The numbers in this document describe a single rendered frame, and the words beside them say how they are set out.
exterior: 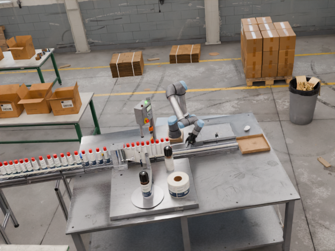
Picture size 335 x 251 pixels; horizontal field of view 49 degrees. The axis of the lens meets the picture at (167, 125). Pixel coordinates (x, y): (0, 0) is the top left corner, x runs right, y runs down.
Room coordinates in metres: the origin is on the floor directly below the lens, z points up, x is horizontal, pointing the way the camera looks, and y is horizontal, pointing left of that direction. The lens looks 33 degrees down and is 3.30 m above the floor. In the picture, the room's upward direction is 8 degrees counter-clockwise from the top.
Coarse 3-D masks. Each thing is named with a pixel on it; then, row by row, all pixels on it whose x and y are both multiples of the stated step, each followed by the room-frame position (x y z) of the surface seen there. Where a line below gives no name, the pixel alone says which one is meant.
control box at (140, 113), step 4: (144, 100) 3.30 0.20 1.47; (140, 104) 3.23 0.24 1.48; (144, 104) 3.22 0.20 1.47; (148, 104) 3.22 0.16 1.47; (136, 108) 3.16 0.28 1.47; (140, 108) 3.15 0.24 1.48; (144, 108) 3.16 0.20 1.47; (136, 112) 3.16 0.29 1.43; (140, 112) 3.13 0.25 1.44; (144, 112) 3.15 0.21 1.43; (136, 116) 3.17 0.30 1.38; (140, 116) 3.14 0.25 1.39; (144, 116) 3.14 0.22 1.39; (148, 116) 3.19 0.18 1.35; (152, 116) 3.25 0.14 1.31; (136, 120) 3.17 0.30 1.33; (140, 120) 3.14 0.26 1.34; (144, 120) 3.13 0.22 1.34; (140, 124) 3.15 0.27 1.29; (144, 124) 3.13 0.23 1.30
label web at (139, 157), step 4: (128, 152) 3.06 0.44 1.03; (132, 152) 3.03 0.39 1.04; (136, 152) 3.01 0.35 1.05; (140, 152) 2.99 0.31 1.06; (144, 152) 2.97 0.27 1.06; (128, 156) 3.06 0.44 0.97; (136, 156) 3.02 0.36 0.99; (140, 156) 2.98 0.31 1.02; (144, 156) 2.98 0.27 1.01; (132, 160) 3.04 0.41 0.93; (136, 160) 3.02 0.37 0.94; (140, 160) 2.98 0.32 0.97; (144, 160) 2.98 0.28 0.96
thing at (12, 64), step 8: (8, 56) 7.02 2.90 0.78; (48, 56) 6.92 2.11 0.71; (0, 64) 6.65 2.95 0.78; (8, 64) 6.60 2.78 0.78; (16, 64) 6.55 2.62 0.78; (24, 64) 6.49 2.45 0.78; (32, 64) 6.44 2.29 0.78; (40, 64) 6.43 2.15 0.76; (40, 72) 6.42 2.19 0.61; (56, 72) 7.07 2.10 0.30; (40, 80) 6.42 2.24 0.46; (56, 80) 6.94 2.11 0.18
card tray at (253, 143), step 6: (240, 138) 3.28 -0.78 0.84; (246, 138) 3.28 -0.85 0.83; (252, 138) 3.27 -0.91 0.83; (258, 138) 3.25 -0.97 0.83; (264, 138) 3.22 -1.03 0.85; (240, 144) 3.19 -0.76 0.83; (246, 144) 3.18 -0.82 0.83; (252, 144) 3.16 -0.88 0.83; (258, 144) 3.15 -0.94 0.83; (264, 144) 3.13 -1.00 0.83; (246, 150) 3.03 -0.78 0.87; (252, 150) 3.03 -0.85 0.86; (258, 150) 3.03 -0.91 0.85; (264, 150) 3.03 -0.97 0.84
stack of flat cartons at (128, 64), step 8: (112, 56) 7.49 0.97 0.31; (120, 56) 7.43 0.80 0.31; (128, 56) 7.37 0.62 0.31; (136, 56) 7.31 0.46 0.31; (112, 64) 7.09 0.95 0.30; (120, 64) 7.08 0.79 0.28; (128, 64) 7.06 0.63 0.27; (136, 64) 7.04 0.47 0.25; (112, 72) 7.10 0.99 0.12; (120, 72) 7.08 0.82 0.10; (128, 72) 7.07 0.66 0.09; (136, 72) 7.05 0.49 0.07
